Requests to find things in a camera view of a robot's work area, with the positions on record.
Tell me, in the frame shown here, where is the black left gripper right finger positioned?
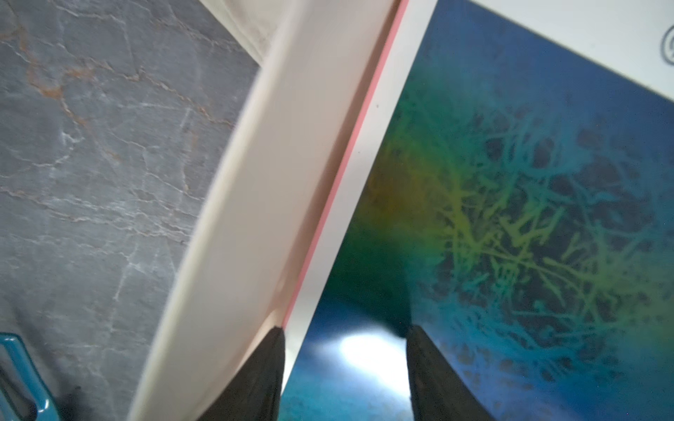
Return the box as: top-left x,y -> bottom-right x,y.
407,325 -> 494,421

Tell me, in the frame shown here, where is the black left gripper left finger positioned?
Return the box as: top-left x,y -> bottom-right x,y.
199,326 -> 285,421

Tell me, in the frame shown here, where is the white writing tablet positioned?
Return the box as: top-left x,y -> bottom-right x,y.
280,1 -> 673,420

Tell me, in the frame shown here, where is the cream plastic storage tray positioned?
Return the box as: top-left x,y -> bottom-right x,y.
129,1 -> 398,420

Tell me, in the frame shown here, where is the pink writing tablet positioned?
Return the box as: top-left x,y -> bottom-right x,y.
282,0 -> 409,330

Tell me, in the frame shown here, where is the yellow blue handled tool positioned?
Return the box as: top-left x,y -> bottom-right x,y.
1,333 -> 61,421

